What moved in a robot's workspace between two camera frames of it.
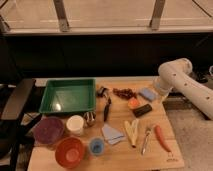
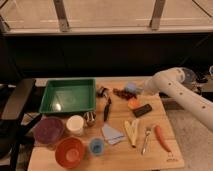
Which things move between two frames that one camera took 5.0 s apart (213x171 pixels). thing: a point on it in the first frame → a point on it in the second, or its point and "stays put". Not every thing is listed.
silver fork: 148,132 stays put
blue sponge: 148,94 → 130,87
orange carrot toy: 159,136 stays put
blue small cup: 96,146 stays put
